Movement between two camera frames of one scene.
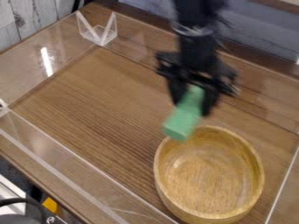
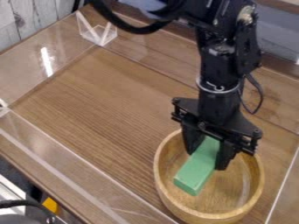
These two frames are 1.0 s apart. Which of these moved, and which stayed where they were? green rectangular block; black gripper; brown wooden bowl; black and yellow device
Moved: green rectangular block; black gripper
Stayed: brown wooden bowl; black and yellow device
